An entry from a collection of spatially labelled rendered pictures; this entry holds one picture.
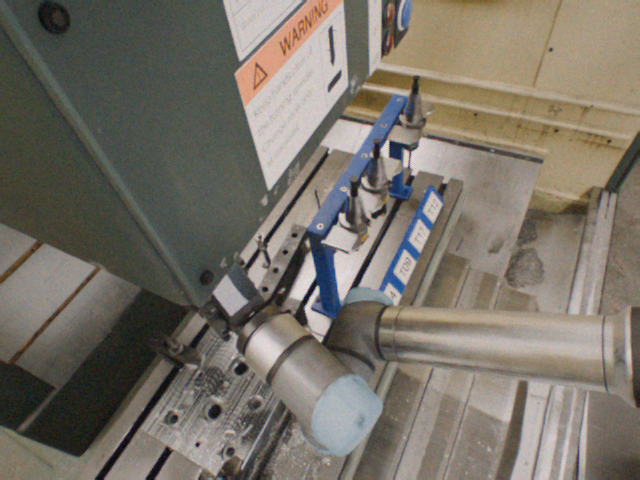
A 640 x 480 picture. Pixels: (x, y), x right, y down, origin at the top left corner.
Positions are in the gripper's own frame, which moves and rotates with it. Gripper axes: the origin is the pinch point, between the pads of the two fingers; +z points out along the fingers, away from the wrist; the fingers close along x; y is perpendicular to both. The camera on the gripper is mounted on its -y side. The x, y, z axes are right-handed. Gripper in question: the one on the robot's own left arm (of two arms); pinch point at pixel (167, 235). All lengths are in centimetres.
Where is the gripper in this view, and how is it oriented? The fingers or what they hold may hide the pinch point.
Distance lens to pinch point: 62.1
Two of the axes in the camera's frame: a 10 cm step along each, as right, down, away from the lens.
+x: 7.0, -6.1, 3.8
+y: 0.6, 5.8, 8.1
